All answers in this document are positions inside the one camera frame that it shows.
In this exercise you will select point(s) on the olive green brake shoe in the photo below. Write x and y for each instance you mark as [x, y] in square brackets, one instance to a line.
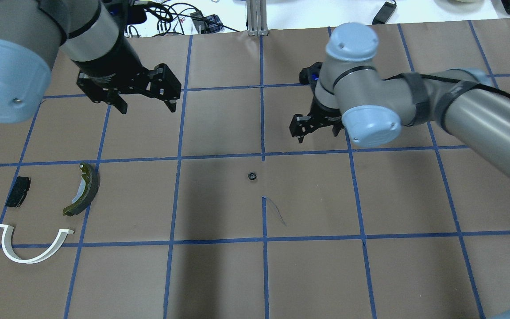
[88, 188]

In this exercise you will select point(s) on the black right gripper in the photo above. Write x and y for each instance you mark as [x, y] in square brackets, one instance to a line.
[322, 112]

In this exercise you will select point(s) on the black brake pad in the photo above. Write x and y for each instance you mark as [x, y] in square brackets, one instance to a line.
[19, 191]

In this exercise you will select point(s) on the black power adapter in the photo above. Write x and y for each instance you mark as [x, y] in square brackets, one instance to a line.
[385, 12]

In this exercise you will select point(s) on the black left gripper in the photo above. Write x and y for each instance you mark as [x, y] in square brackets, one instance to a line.
[112, 61]

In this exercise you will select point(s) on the aluminium frame post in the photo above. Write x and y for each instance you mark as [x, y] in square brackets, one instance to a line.
[257, 17]

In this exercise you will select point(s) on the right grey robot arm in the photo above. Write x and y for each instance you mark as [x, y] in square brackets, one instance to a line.
[349, 94]

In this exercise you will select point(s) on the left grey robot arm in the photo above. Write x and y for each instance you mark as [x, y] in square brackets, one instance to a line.
[91, 34]

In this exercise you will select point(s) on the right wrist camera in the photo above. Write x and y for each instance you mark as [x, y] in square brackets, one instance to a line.
[310, 75]

